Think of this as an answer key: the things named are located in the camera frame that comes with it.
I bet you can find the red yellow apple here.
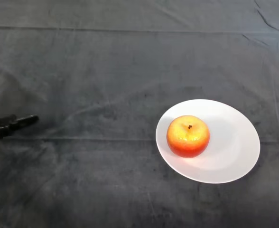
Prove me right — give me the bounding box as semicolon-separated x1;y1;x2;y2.
166;115;211;159

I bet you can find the black cloth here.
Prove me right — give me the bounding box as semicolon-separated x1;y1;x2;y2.
0;0;279;228

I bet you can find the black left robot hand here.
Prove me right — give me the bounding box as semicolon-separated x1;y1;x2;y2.
0;85;40;139

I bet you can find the white round plate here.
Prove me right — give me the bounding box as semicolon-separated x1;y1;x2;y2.
155;99;261;185

